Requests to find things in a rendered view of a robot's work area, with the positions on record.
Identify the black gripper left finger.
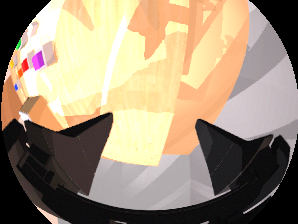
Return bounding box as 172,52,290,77
24,112,114,197

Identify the purple button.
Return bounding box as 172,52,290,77
32,40,56,72

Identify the red button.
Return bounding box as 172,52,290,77
21,49,35,73

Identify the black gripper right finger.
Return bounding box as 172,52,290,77
196,119,274,196

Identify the green button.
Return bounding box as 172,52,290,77
16,30,28,51

